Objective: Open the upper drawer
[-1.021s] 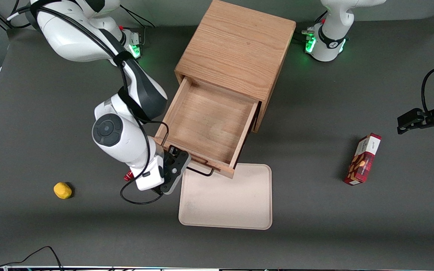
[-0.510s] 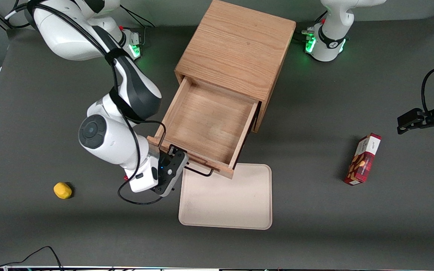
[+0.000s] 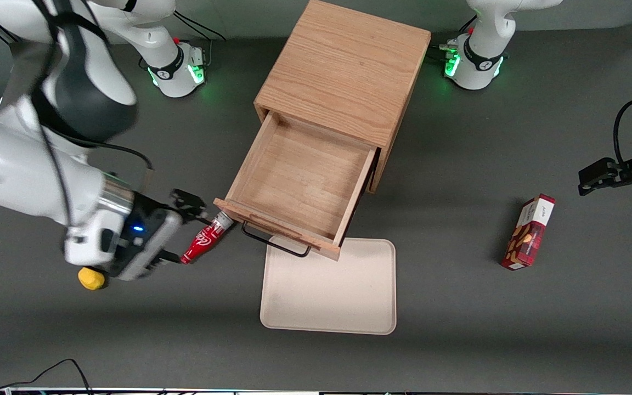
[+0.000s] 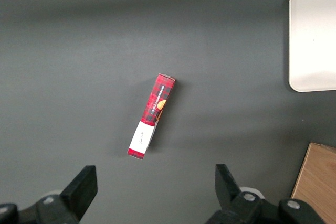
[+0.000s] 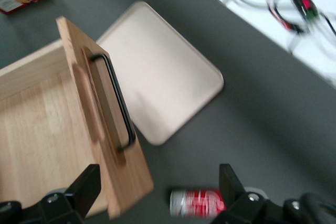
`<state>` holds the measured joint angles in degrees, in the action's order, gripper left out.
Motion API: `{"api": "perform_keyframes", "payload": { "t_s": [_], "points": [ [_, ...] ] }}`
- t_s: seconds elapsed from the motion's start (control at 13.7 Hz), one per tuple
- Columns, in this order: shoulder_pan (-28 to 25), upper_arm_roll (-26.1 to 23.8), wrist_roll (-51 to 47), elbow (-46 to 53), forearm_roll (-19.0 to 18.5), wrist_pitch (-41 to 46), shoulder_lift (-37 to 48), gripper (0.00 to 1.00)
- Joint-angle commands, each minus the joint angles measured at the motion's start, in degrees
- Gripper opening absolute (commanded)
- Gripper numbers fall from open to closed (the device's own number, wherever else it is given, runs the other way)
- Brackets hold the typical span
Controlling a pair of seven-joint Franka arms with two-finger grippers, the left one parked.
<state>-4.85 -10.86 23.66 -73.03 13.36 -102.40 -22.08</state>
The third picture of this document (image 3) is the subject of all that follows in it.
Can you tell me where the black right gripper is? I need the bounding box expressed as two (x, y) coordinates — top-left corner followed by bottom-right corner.
(109, 189), (208, 282)

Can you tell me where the black metal drawer handle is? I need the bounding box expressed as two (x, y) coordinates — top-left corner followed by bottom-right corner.
(241, 221), (313, 258)

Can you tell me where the wooden drawer with shallow tray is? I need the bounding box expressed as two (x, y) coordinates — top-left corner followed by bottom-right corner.
(213, 110), (379, 262)

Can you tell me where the oak wooden drawer cabinet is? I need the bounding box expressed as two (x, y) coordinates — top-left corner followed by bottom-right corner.
(254, 0), (432, 194)

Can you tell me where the red cola bottle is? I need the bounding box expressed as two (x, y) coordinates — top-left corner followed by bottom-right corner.
(180, 213), (235, 266)

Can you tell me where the red cookie box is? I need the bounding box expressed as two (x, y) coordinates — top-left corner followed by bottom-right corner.
(500, 194), (556, 271)

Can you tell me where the yellow lemon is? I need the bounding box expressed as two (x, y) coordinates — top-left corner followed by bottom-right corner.
(78, 267), (106, 291)

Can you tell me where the beige plastic tray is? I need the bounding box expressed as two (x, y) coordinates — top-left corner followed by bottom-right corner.
(259, 237), (397, 336)

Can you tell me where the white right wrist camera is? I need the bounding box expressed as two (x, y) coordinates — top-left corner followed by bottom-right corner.
(64, 217), (117, 268)

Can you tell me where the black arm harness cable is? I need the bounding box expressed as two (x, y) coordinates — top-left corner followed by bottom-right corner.
(33, 0), (155, 225)

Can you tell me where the black table edge cable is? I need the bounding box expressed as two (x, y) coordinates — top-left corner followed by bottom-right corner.
(0, 347), (95, 395)

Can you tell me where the black base cable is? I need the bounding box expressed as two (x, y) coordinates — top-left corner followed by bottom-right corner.
(172, 12), (229, 42)

